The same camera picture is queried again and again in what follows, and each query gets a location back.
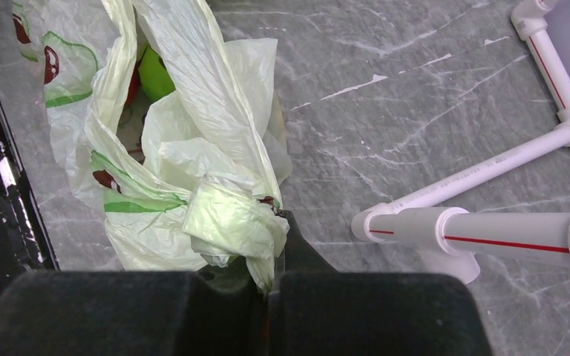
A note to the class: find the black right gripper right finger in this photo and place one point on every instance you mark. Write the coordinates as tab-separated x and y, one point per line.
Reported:
316	310

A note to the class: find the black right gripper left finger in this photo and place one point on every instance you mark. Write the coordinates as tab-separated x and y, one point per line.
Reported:
212	311

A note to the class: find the light green plastic bag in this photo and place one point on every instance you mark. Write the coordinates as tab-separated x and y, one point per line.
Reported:
190	180

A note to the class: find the green fake watermelon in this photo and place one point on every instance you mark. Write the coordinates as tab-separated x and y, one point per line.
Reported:
154	78

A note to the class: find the white PVC pipe frame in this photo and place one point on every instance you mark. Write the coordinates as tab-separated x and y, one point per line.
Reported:
513	205

